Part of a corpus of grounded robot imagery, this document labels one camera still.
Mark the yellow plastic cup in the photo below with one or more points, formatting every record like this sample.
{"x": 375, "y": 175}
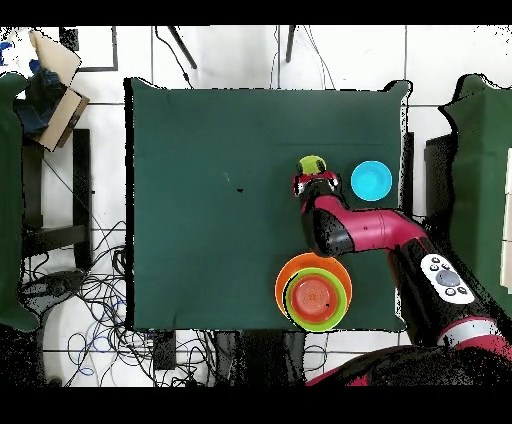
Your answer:
{"x": 308, "y": 164}

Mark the green cloth covered side table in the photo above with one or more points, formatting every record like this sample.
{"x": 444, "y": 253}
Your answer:
{"x": 480, "y": 180}
{"x": 10, "y": 200}

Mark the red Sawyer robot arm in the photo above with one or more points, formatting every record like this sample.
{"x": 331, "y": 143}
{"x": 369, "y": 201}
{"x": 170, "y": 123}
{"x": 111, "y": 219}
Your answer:
{"x": 372, "y": 232}

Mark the large orange plastic bowl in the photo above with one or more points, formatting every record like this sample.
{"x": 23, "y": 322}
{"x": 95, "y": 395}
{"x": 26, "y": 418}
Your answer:
{"x": 292, "y": 268}

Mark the small orange-red plastic bowl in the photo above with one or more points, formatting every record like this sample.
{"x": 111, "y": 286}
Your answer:
{"x": 314, "y": 298}

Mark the black tripod leg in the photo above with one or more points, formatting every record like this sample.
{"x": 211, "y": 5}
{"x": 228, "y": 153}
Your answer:
{"x": 182, "y": 47}
{"x": 290, "y": 44}

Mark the small cyan plastic bowl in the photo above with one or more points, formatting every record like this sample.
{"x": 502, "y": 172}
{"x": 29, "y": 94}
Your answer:
{"x": 371, "y": 180}

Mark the cardboard box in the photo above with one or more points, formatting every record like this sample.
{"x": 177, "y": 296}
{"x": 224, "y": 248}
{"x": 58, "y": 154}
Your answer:
{"x": 60, "y": 116}

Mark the white box stack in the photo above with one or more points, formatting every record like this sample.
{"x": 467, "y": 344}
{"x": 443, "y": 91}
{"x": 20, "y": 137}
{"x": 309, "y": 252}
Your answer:
{"x": 508, "y": 224}

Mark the black pedestal foot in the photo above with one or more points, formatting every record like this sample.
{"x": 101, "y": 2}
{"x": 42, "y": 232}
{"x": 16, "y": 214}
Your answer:
{"x": 52, "y": 284}

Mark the green plastic bowl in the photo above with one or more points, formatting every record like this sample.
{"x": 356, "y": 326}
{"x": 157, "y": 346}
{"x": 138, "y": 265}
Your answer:
{"x": 342, "y": 304}

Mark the dark green tablecloth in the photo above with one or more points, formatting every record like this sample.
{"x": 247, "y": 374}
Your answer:
{"x": 240, "y": 128}

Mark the black floor frame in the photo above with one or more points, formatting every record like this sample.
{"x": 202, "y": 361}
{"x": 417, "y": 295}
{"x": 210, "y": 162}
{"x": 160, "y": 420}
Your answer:
{"x": 115, "y": 52}

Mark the dark blue cloth bag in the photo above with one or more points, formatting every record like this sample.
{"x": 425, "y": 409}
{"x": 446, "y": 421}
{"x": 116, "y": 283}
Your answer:
{"x": 40, "y": 100}

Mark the black stool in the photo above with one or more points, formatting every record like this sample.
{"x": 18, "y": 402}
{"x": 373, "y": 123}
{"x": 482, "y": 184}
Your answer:
{"x": 82, "y": 180}

